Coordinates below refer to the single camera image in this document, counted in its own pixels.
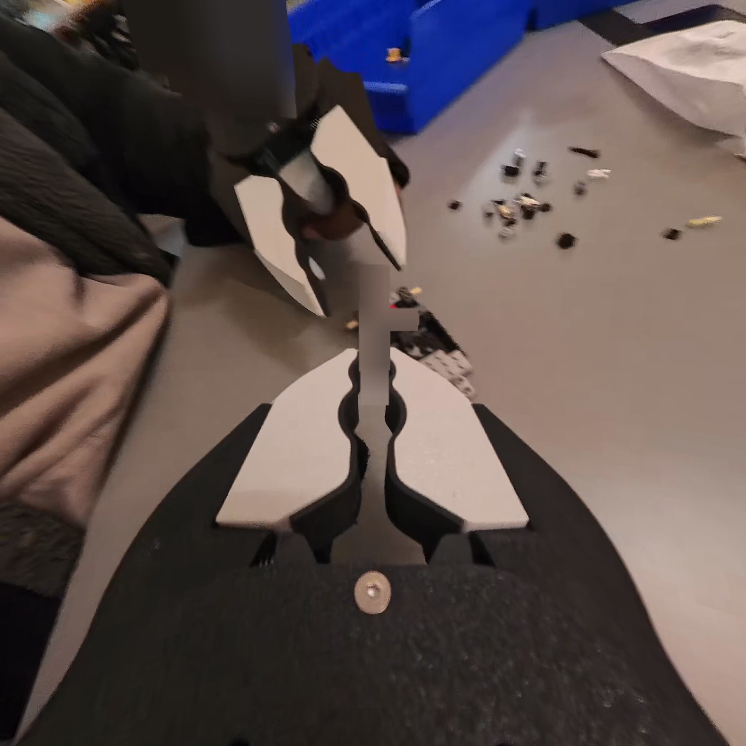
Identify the person's black trousers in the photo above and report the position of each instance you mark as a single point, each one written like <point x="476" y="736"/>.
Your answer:
<point x="23" y="641"/>

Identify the person's taupe sweatshirt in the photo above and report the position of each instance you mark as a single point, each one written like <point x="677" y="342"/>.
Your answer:
<point x="70" y="379"/>

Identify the black toy wrench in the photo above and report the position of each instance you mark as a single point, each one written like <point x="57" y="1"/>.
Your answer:
<point x="584" y="152"/>

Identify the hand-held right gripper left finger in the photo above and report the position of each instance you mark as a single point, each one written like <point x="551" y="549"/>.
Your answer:
<point x="285" y="460"/>

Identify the black clip brick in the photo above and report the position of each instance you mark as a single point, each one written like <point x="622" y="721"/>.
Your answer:
<point x="565" y="240"/>

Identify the small orange brick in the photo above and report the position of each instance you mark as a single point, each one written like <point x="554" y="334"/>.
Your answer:
<point x="396" y="55"/>

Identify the black toy brick car chassis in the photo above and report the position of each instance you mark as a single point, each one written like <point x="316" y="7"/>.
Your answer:
<point x="446" y="364"/>

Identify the white printed paper bag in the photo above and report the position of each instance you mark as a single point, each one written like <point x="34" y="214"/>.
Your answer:
<point x="687" y="76"/>

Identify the grey desk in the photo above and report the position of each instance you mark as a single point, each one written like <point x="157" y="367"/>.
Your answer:
<point x="553" y="408"/>

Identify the person's left hand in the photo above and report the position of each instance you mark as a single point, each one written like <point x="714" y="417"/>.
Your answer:
<point x="335" y="224"/>

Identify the person's left forearm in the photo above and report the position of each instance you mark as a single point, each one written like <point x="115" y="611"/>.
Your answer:
<point x="145" y="145"/>

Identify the small white brick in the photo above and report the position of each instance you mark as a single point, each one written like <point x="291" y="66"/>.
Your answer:
<point x="529" y="201"/>

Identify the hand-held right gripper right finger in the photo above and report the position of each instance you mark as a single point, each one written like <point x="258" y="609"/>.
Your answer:
<point x="454" y="460"/>

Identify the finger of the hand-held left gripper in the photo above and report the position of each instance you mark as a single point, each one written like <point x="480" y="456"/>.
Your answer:
<point x="367" y="175"/>
<point x="262" y="221"/>

